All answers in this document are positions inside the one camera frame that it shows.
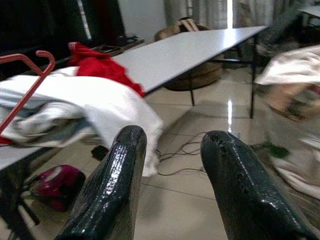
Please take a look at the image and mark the black power adapter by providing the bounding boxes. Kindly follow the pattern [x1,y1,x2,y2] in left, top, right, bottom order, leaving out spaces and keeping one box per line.
[91,145,110,160]

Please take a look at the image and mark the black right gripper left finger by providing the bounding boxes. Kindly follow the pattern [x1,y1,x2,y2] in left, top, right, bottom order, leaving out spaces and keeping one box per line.
[54,124,148,240]

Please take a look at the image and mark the magenta vacuum cleaner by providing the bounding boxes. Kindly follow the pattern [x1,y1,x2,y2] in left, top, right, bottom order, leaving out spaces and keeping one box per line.
[29,164,87,213]

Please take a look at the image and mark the long white folding table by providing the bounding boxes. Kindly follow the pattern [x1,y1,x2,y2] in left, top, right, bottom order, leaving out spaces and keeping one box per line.
[0,25,270,240]

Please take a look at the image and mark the red garment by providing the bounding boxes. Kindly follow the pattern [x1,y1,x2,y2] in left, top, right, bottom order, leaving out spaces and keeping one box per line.
[67,41,146,98]

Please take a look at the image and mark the dark wooden cabinet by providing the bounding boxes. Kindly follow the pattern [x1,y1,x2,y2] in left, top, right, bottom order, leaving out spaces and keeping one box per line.
[0,0,146,76]

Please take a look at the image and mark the brown wicker basket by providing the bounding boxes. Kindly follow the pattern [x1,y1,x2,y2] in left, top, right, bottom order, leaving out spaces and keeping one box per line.
[163,62,224,91]

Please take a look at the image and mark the red plastic hanger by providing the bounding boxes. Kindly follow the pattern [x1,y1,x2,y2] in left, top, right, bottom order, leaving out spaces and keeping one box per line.
[0,49,56,141]

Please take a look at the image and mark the white jacket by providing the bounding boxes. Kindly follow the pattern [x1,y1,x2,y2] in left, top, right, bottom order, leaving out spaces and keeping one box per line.
[0,66,165,177]

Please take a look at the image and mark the white laundry bundle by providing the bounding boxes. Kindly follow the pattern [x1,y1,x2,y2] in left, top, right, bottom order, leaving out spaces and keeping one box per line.
[254,44,320,201]

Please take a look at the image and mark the thin black floor cables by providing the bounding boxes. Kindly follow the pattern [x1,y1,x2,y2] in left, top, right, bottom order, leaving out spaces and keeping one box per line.
[154,132,241,177]

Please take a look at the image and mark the white side table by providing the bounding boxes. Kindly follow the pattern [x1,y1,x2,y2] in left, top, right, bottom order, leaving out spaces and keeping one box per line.
[298,4,320,20]

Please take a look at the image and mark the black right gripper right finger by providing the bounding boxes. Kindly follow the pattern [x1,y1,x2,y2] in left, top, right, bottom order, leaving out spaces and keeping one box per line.
[199,130,320,240]

